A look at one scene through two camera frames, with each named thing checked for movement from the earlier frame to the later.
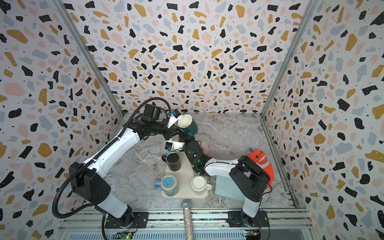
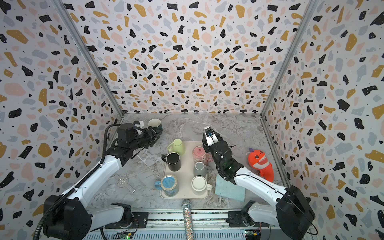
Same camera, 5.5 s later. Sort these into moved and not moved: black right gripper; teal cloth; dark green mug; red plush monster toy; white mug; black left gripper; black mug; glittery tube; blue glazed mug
Moved: black right gripper; dark green mug; black left gripper
Not moved: black mug; teal cloth; red plush monster toy; white mug; blue glazed mug; glittery tube
